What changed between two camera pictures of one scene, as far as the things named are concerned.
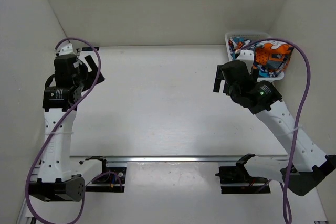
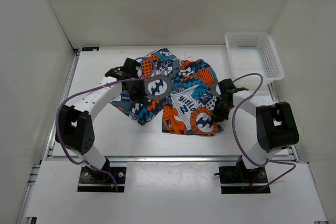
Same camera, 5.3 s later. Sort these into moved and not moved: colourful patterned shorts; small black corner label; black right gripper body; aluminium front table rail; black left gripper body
Moved: black right gripper body; black left gripper body; colourful patterned shorts
Not moved: small black corner label; aluminium front table rail
